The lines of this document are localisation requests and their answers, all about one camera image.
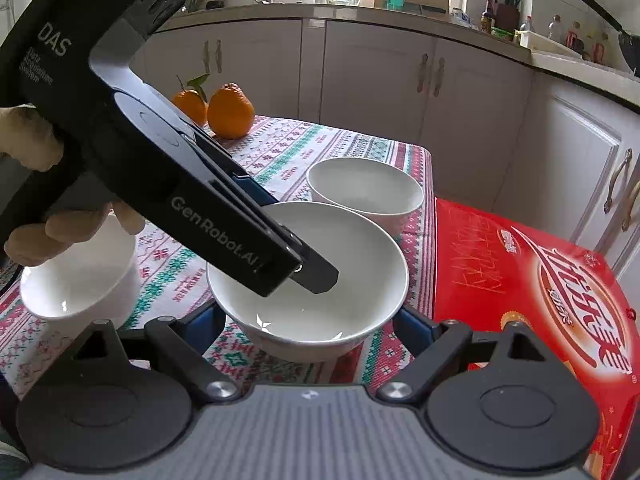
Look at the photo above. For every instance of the red cardboard box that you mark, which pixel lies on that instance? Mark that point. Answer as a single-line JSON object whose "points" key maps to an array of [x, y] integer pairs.
{"points": [[491, 271]]}

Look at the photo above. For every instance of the orange without leaf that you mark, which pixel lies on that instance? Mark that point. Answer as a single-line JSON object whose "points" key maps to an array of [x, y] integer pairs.
{"points": [[230, 114]]}

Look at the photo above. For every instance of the gloved left hand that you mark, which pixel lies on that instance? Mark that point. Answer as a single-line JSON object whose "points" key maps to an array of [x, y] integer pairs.
{"points": [[48, 204]]}

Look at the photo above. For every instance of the orange with leaf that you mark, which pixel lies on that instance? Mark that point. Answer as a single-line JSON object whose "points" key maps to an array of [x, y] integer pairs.
{"points": [[192, 99]]}

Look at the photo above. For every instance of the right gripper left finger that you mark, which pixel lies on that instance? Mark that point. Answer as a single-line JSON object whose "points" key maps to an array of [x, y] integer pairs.
{"points": [[175, 347]]}

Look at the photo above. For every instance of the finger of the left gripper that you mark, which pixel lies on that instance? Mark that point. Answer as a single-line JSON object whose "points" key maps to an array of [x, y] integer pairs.
{"points": [[314, 272], [221, 158]]}

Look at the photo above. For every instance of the knife block with knives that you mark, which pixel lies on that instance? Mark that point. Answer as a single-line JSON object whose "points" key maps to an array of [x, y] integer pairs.
{"points": [[507, 14]]}

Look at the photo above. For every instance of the white bowl pink pattern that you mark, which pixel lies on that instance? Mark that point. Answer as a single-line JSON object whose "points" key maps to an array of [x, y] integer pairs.
{"points": [[380, 192]]}

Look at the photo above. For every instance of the black frying pan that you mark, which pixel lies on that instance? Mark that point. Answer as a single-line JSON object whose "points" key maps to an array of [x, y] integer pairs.
{"points": [[629, 44]]}

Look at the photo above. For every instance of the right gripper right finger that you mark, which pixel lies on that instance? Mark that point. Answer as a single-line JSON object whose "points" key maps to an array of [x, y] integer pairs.
{"points": [[440, 351]]}

